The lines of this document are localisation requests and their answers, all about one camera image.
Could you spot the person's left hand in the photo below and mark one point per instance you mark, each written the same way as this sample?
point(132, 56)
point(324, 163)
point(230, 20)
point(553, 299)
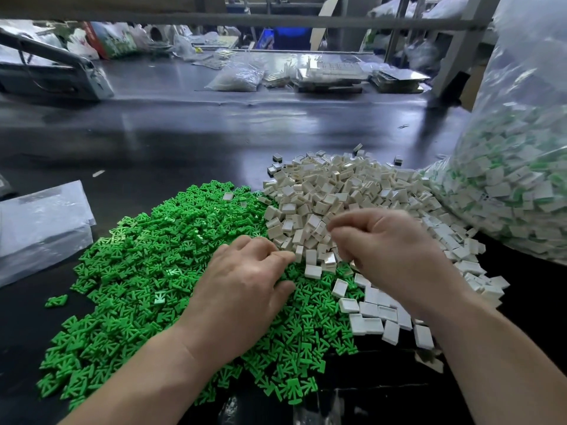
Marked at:
point(239, 301)

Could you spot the person's right hand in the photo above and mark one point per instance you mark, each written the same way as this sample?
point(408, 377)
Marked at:
point(403, 256)

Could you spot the pile of white plastic caps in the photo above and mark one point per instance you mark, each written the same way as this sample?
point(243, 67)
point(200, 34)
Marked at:
point(354, 186)

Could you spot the pile of green plastic clips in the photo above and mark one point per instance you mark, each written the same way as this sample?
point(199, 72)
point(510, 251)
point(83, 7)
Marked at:
point(142, 252)

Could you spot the clear plastic bag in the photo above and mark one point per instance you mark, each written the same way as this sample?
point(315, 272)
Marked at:
point(514, 172)

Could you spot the person's left forearm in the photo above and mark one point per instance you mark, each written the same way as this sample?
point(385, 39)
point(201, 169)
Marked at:
point(133, 389)

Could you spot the person's right forearm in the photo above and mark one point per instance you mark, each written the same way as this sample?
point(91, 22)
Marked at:
point(505, 367)

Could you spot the small green plastic part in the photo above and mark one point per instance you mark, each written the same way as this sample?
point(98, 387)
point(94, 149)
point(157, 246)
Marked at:
point(56, 301)

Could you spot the small clear bag of parts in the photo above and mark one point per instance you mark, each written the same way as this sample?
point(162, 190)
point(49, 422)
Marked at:
point(235, 78)

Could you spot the dark flat tray stack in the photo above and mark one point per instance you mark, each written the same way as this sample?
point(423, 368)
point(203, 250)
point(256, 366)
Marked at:
point(399, 80)

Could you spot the stack of clear flat bags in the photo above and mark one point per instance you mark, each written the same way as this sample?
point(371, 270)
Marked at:
point(44, 225)

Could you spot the blue crate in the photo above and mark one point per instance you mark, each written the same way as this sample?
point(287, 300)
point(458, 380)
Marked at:
point(285, 38)

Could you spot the grey metal horizontal bar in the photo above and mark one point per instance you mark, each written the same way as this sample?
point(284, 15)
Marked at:
point(266, 22)

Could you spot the grey heat sealer machine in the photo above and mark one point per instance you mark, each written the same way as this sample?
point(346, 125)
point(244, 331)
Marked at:
point(58, 79)

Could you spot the grey metal slanted post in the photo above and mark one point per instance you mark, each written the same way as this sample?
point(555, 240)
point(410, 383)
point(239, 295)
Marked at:
point(467, 44)

